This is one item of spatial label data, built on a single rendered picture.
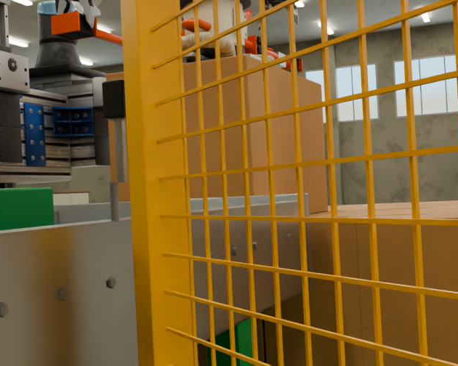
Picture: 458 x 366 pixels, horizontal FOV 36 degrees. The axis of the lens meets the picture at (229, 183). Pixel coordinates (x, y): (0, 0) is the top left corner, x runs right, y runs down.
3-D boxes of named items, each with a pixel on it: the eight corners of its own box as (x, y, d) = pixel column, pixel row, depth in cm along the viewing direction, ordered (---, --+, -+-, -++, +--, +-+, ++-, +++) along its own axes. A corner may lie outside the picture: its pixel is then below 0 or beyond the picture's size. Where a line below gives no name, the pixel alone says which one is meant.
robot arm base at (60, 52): (25, 70, 222) (23, 40, 222) (52, 77, 236) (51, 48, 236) (65, 65, 217) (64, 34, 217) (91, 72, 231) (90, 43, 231)
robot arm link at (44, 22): (35, 38, 220) (34, -5, 220) (41, 46, 233) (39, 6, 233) (75, 37, 221) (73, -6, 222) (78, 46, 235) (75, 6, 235)
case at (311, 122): (255, 223, 164) (246, 54, 164) (113, 227, 181) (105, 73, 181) (328, 210, 218) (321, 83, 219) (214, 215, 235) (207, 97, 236)
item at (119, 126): (129, 221, 80) (122, 78, 81) (106, 222, 82) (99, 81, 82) (140, 220, 83) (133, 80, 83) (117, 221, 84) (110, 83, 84)
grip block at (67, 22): (78, 30, 177) (77, 10, 177) (51, 35, 181) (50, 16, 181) (98, 36, 185) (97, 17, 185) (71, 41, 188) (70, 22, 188)
